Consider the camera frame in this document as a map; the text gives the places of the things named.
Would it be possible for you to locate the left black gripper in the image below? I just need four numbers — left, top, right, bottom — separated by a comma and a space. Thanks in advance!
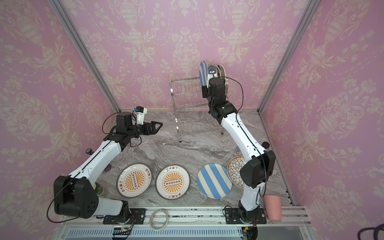
126, 121, 162, 140

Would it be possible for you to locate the blue striped plate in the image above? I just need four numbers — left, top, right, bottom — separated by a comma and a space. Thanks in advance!
197, 164, 233, 200
199, 61, 209, 88

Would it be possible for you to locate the blue striped plate front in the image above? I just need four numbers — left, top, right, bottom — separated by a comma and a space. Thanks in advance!
197, 164, 233, 200

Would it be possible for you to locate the floral mandala patterned plate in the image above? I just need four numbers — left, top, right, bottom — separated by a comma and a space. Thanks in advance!
227, 156, 246, 189

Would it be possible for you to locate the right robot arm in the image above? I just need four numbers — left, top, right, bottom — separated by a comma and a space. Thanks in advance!
202, 77, 276, 223

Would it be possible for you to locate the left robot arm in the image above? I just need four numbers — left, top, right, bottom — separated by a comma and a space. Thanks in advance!
49, 108, 163, 225

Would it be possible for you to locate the orange sunburst plate left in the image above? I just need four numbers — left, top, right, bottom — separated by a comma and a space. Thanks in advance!
117, 164, 153, 199

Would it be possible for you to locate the orange sunburst plate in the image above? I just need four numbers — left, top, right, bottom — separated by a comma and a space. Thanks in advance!
155, 165, 191, 200
117, 164, 153, 199

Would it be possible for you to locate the orange sunburst plate right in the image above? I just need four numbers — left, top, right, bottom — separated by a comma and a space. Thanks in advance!
155, 165, 191, 200

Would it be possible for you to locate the purple bottle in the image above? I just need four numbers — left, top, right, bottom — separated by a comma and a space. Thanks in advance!
83, 148, 115, 173

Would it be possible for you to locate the beige bottle black cap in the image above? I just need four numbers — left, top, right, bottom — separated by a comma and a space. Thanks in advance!
262, 142, 270, 149

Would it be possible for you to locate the clear tape roll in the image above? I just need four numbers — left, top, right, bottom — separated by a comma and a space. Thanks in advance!
149, 209, 170, 231

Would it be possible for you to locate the pink cup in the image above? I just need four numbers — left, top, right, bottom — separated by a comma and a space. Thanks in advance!
264, 195, 283, 222

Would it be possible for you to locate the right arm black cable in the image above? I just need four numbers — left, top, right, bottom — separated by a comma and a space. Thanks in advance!
223, 76, 244, 113

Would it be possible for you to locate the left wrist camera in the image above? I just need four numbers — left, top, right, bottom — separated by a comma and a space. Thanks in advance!
134, 106, 148, 125

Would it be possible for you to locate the silver wire dish rack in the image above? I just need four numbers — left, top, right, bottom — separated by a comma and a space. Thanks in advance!
170, 78, 222, 143

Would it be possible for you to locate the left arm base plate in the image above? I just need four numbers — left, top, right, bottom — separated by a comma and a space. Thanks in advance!
103, 208, 146, 225

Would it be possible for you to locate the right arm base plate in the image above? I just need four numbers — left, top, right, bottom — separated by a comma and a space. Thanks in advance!
223, 206, 267, 225

